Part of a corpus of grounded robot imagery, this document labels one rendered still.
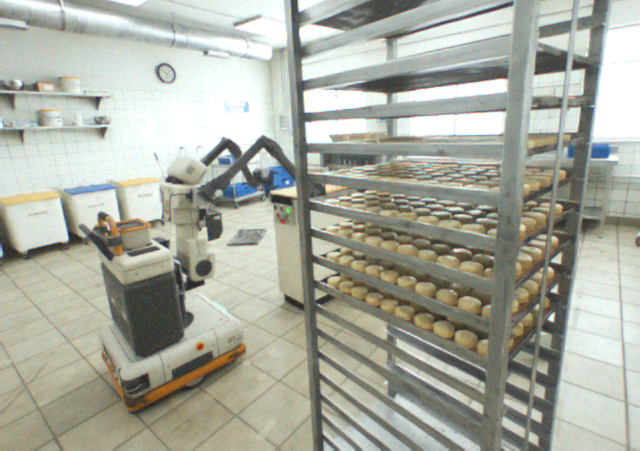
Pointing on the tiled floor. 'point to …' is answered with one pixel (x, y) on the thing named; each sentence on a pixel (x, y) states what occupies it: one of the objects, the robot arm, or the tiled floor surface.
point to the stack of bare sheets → (247, 237)
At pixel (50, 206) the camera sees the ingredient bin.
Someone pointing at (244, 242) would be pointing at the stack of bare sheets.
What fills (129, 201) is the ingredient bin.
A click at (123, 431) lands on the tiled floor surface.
